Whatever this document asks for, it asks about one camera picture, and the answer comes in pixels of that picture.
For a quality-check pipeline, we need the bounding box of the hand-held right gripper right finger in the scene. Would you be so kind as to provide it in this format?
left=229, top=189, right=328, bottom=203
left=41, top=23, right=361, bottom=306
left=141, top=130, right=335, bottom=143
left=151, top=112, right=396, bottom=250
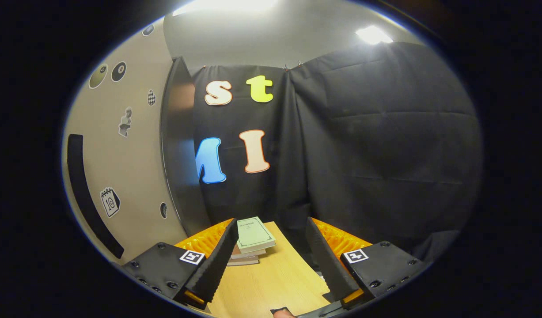
left=305, top=216, right=427, bottom=306

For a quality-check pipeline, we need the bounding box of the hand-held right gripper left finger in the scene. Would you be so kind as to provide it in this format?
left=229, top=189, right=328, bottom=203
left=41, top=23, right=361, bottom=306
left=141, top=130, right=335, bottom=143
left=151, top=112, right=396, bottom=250
left=122, top=218, right=239, bottom=310

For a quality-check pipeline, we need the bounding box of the thin brown cover book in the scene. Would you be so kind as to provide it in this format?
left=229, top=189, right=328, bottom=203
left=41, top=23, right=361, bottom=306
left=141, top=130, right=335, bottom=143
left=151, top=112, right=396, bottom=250
left=227, top=255, right=260, bottom=266
left=230, top=248, right=267, bottom=260

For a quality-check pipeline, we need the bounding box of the green cover book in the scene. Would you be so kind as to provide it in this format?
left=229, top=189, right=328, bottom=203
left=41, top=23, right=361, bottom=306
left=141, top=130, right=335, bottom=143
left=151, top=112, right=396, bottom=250
left=235, top=216, right=277, bottom=254

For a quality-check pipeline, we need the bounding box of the black backdrop cloth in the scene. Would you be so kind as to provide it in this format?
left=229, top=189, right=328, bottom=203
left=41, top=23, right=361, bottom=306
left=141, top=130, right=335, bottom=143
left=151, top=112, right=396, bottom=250
left=189, top=42, right=483, bottom=271

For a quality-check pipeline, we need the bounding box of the long ceiling light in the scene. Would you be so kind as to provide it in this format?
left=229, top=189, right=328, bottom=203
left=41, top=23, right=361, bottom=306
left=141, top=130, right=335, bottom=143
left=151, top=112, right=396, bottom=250
left=173, top=0, right=278, bottom=17
left=355, top=25, right=394, bottom=45

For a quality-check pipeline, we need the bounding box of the black door handle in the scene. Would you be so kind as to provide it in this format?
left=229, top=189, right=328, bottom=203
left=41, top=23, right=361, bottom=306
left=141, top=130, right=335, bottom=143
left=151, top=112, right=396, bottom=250
left=67, top=134, right=125, bottom=259

